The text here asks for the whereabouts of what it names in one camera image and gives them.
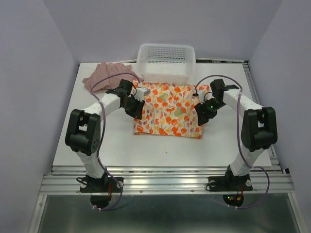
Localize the white plastic basket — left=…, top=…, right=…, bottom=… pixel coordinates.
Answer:
left=135, top=43, right=196, bottom=83

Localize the orange floral skirt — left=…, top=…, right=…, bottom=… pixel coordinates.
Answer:
left=133, top=82, right=204, bottom=139

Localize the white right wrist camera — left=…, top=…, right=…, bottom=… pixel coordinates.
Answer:
left=196, top=90, right=208, bottom=104

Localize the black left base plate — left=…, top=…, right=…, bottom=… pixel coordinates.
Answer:
left=76, top=175, right=124, bottom=211

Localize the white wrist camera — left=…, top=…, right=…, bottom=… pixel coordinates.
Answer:
left=134, top=87, right=150, bottom=101
left=196, top=90, right=208, bottom=104

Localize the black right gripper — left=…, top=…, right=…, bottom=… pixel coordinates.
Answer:
left=194, top=98, right=226, bottom=126

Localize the pink skirt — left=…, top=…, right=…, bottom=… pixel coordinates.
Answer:
left=82, top=62, right=143, bottom=92

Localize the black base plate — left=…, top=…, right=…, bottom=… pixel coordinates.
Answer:
left=76, top=175, right=124, bottom=211
left=205, top=175, right=253, bottom=208

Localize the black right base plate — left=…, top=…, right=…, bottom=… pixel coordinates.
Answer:
left=205, top=175, right=253, bottom=208

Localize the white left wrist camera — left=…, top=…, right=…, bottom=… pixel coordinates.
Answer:
left=134, top=87, right=150, bottom=101

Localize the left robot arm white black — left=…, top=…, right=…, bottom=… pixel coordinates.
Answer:
left=65, top=80, right=150, bottom=193

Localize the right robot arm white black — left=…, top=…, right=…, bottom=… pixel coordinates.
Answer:
left=193, top=75, right=278, bottom=192

